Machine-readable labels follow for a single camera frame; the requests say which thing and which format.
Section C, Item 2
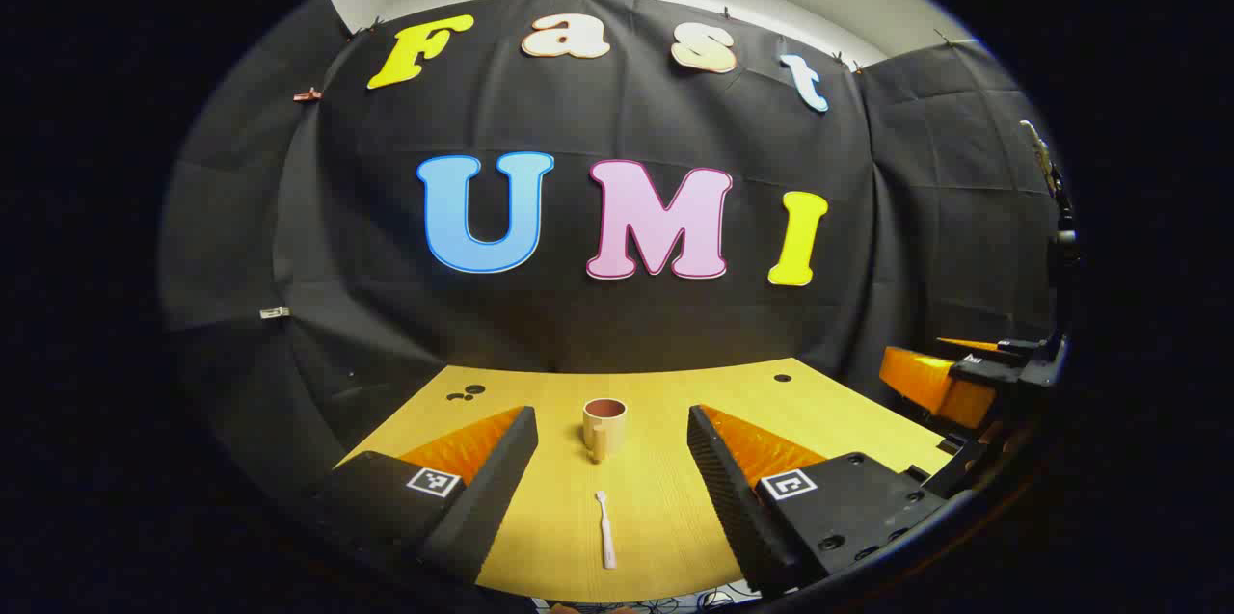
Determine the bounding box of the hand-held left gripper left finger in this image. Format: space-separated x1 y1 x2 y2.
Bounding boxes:
308 405 539 588

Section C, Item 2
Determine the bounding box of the wooden desktop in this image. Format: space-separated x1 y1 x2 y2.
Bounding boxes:
333 357 955 605

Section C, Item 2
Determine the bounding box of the white patterned cloth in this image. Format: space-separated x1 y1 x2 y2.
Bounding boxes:
535 580 763 614

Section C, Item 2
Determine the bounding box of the beige cup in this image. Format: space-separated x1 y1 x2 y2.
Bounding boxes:
582 398 628 463

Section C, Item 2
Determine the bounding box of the black backdrop cloth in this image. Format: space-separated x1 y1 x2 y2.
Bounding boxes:
159 0 1071 509

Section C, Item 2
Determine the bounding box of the white toothbrush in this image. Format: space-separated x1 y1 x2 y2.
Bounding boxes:
595 490 618 570

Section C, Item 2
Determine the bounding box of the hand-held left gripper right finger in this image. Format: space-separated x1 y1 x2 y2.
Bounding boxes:
686 404 951 598

